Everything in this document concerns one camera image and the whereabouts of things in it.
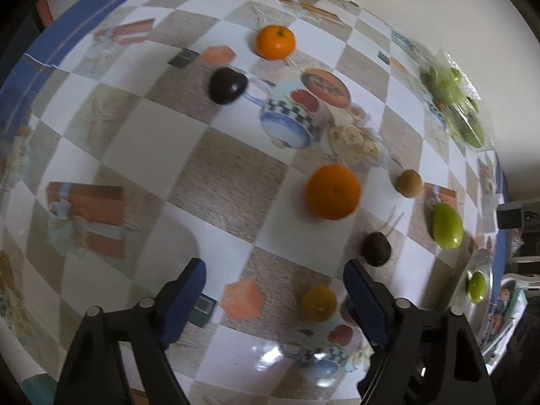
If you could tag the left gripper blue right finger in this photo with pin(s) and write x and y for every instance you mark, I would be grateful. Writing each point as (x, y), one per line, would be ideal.
(374, 308)

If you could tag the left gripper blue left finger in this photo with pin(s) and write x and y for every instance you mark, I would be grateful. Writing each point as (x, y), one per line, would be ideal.
(177, 299)

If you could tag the oblong green fruit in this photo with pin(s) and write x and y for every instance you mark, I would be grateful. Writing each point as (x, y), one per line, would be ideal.
(477, 287)

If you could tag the round green apple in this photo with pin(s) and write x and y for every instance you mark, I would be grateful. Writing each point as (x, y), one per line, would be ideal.
(446, 226)

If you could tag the tan longan fruit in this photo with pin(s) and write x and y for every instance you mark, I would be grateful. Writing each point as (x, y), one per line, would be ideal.
(409, 183)

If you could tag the small orange tangerine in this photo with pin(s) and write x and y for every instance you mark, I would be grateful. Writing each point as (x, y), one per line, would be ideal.
(275, 42)

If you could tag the clear box of green fruits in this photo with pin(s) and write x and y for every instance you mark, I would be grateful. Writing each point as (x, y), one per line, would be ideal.
(456, 99)

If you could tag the large steel bowl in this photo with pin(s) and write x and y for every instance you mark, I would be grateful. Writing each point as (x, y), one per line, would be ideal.
(476, 314)

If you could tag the white plastic chair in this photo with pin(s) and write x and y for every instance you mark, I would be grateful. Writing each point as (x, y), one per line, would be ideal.
(522, 264)

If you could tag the black power adapter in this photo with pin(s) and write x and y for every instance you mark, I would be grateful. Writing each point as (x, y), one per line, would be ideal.
(517, 214)

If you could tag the checkered fruit print tablecloth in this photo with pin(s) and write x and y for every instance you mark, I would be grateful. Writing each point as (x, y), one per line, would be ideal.
(117, 168)

